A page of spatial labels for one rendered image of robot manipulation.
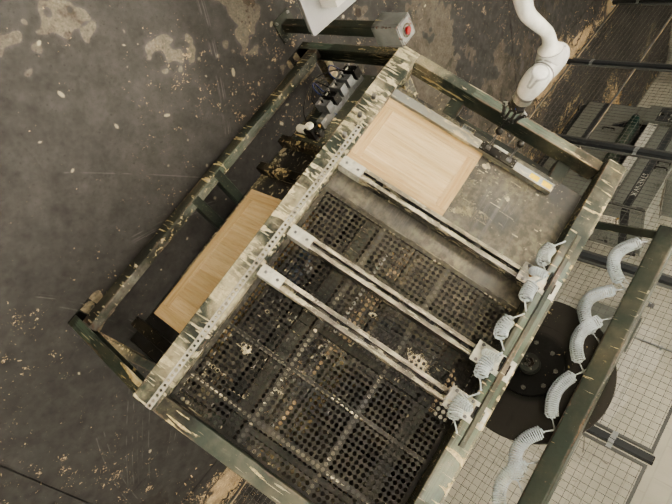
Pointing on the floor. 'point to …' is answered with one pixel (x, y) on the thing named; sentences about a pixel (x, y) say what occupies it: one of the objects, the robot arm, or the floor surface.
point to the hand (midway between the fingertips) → (505, 122)
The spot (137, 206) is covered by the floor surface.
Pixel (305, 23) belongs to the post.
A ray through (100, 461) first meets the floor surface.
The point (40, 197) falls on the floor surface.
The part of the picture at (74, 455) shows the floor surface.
